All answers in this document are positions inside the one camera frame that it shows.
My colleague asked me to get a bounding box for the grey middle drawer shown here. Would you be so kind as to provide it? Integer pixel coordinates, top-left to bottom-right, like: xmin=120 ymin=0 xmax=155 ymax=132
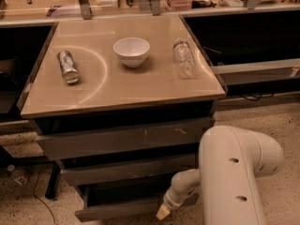
xmin=61 ymin=153 xmax=198 ymax=187

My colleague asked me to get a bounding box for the clear plastic bottle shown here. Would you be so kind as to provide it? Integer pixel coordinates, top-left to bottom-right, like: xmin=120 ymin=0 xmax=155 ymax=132
xmin=172 ymin=38 xmax=196 ymax=79

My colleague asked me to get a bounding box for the white ceramic bowl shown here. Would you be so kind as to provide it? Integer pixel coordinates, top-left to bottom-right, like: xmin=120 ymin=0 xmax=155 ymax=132
xmin=112 ymin=37 xmax=150 ymax=68

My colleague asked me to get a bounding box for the silver metal can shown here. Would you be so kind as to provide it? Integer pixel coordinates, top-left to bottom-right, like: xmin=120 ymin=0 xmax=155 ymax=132
xmin=57 ymin=51 xmax=79 ymax=84

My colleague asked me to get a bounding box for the black floor cable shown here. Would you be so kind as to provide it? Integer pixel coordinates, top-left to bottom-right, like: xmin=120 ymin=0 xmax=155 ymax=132
xmin=32 ymin=164 xmax=58 ymax=225

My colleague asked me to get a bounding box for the grey top drawer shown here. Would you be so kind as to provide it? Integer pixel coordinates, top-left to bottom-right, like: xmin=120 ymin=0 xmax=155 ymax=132
xmin=37 ymin=117 xmax=215 ymax=160

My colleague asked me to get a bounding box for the beige top drawer cabinet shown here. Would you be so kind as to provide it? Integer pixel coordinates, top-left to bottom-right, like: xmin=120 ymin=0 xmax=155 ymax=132
xmin=21 ymin=15 xmax=225 ymax=119

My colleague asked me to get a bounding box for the grey horizontal rail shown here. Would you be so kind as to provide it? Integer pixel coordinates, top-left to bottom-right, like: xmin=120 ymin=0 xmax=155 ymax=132
xmin=211 ymin=58 xmax=300 ymax=85

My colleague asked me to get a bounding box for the grey drawer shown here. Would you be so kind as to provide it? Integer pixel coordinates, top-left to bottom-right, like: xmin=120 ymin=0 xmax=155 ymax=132
xmin=37 ymin=117 xmax=215 ymax=160
xmin=61 ymin=153 xmax=198 ymax=187
xmin=74 ymin=175 xmax=200 ymax=223

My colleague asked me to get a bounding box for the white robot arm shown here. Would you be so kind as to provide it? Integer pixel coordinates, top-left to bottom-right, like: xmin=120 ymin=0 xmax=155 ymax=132
xmin=157 ymin=126 xmax=284 ymax=225

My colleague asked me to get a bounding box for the grey metal shelf bracket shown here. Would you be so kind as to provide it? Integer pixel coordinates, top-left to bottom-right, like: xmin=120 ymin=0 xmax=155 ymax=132
xmin=78 ymin=0 xmax=92 ymax=20

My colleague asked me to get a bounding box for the small bottle on floor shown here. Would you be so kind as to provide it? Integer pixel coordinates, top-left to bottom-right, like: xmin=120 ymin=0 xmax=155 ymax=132
xmin=7 ymin=165 xmax=29 ymax=186

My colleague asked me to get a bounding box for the grey bottom drawer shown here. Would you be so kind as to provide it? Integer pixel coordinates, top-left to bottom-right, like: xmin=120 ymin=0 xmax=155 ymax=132
xmin=74 ymin=175 xmax=200 ymax=223

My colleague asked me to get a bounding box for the black table leg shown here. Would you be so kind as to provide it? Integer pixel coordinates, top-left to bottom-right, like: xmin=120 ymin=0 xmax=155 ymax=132
xmin=45 ymin=163 xmax=60 ymax=200

